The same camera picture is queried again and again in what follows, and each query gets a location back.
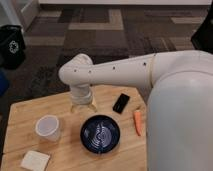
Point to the translucent tan gripper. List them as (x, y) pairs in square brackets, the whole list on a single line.
[(92, 106)]

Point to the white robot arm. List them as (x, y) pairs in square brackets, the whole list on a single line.
[(178, 87)]

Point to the dark blue patterned plate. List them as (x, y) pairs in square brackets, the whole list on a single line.
[(100, 134)]

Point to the black rectangular phone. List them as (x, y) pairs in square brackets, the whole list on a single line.
[(121, 103)]

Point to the orange carrot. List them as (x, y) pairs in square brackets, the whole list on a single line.
[(137, 121)]

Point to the translucent white plastic cup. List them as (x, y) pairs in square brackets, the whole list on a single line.
[(48, 127)]

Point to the white square sponge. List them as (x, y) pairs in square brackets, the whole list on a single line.
[(35, 161)]

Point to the blue object at left edge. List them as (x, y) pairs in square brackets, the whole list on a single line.
[(4, 83)]

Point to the black recycling bin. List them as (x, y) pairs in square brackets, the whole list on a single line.
[(12, 46)]

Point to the black office chair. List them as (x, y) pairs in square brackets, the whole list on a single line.
[(202, 39)]

